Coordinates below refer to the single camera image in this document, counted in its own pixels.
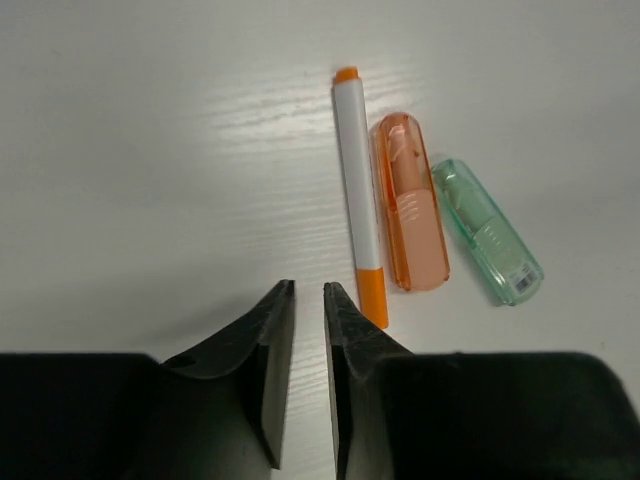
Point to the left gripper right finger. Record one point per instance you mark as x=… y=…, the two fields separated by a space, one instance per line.
x=356 y=349

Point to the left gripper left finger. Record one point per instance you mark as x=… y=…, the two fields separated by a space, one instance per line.
x=223 y=401

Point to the white pen orange cap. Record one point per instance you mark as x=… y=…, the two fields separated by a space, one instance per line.
x=353 y=138

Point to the orange correction tape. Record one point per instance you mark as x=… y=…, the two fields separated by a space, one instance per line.
x=416 y=245

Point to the green correction tape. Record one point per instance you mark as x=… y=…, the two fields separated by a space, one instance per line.
x=506 y=263

